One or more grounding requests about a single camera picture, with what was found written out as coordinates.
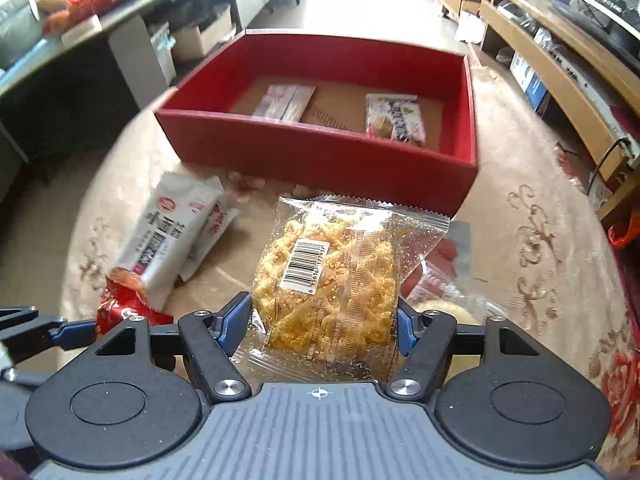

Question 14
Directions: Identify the black cable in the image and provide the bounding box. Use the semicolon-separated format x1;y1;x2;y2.
585;137;632;197

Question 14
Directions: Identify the clear packet of yellow noodle snack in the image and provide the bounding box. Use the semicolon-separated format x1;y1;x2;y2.
239;194;452;387

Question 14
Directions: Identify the white purple-print snack packet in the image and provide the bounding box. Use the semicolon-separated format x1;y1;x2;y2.
364;92;427;149

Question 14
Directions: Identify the long white electronic device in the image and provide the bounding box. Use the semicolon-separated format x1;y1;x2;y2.
549;44;637;162

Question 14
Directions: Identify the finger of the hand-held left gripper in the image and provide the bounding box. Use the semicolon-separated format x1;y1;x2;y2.
0;305;97;361
0;366;45;389

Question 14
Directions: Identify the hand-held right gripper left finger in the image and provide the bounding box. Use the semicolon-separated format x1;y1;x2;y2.
92;291;252;405

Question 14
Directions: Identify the white tissue pack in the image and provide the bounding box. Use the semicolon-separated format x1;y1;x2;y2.
149;21;177;87

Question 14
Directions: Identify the red foil snack packet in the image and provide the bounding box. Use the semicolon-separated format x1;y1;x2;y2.
95;266;174;337

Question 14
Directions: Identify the orange plastic bag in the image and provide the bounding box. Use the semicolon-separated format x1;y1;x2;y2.
607;209;640;250

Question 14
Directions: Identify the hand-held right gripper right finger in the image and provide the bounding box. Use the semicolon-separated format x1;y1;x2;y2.
384;302;548;403

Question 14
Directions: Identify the clear pack of sausages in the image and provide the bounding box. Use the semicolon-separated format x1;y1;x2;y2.
400;220;473;301

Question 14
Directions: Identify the red cardboard box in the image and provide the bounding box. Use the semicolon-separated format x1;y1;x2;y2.
154;29;480;216

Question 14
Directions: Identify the wooden television stand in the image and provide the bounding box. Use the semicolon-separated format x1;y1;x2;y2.
434;0;640;221

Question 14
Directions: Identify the small white red-print packet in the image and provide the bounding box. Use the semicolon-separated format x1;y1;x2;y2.
179;194;242;282

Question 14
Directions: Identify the clear bread packet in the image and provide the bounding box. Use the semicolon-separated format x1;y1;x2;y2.
404;260;507;328

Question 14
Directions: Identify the open cardboard box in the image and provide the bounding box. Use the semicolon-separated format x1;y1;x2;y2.
171;9;237;59

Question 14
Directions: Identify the blue white box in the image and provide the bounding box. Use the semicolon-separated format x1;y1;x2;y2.
522;72;552;114

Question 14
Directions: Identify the black television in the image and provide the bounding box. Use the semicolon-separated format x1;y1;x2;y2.
537;0;640;50

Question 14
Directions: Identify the dark low table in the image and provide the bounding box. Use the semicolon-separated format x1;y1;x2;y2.
0;0;276;181

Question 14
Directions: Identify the white plastic bag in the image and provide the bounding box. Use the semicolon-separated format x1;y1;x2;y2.
454;10;487;44

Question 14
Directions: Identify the large white snack packet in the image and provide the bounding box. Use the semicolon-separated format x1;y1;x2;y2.
115;171;226;311

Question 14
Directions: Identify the pale pink flat packet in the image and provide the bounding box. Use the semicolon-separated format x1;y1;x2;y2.
251;84;317;124

